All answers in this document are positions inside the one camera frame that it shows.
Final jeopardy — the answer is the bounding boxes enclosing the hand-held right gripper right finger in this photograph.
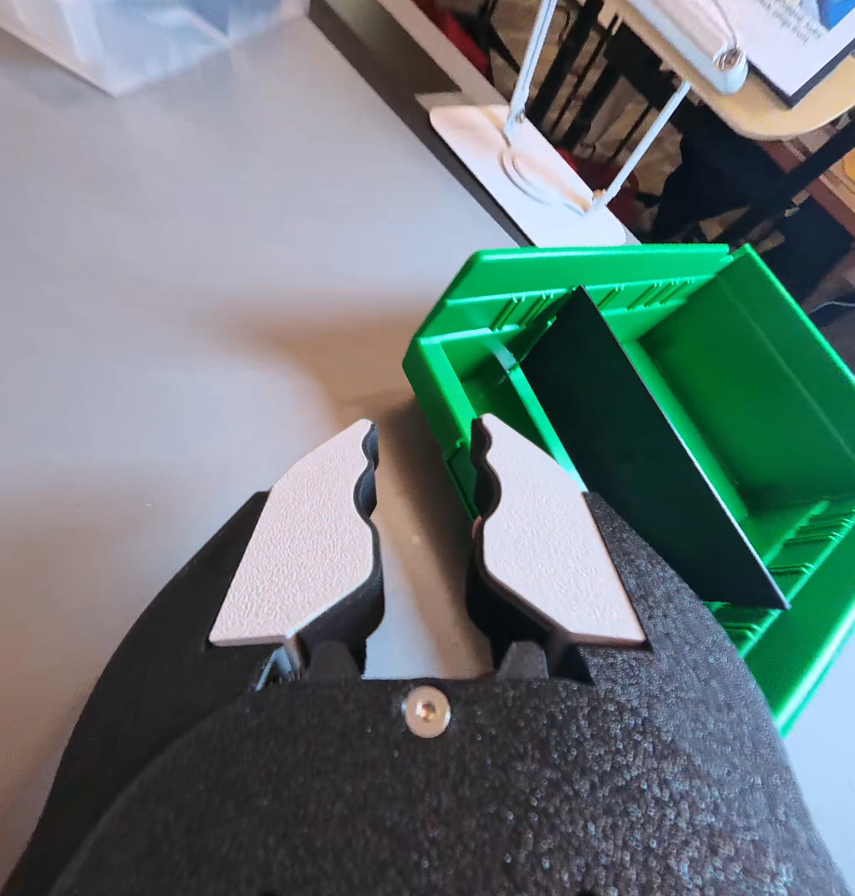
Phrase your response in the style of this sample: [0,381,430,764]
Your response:
[467,413,647,676]

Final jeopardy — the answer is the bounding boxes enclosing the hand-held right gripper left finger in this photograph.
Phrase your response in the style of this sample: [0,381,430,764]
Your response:
[208,419,386,676]

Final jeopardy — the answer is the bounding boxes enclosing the green plastic bin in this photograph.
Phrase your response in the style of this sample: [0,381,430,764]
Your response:
[401,243,855,736]

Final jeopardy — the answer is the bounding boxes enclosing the clear plastic bin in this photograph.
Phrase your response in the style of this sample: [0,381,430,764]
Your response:
[0,0,309,99]

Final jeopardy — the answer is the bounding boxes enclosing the black divider panel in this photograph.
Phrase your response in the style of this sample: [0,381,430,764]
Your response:
[522,286,792,611]

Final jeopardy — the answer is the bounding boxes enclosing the red bag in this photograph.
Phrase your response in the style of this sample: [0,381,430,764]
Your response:
[596,168,642,225]
[427,0,491,71]

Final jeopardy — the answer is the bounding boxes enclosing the white desk stand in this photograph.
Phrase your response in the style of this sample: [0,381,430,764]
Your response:
[427,0,750,247]

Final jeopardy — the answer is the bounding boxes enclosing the printed instruction sheet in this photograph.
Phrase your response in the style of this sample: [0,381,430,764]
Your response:
[715,0,855,99]

